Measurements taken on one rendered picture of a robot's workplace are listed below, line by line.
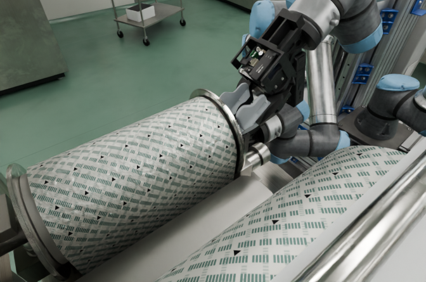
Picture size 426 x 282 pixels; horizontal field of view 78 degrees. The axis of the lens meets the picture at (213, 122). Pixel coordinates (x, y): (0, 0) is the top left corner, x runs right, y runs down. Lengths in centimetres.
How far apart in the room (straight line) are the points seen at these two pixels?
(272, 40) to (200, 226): 28
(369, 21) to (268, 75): 22
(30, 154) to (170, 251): 222
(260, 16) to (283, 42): 43
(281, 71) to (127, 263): 33
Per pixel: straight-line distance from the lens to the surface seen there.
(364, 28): 55
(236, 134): 36
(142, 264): 34
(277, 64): 41
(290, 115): 66
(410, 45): 151
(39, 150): 250
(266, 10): 86
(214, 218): 35
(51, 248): 34
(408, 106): 108
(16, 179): 35
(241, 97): 46
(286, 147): 73
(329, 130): 77
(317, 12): 45
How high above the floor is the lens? 154
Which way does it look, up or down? 41 degrees down
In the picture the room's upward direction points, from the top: straight up
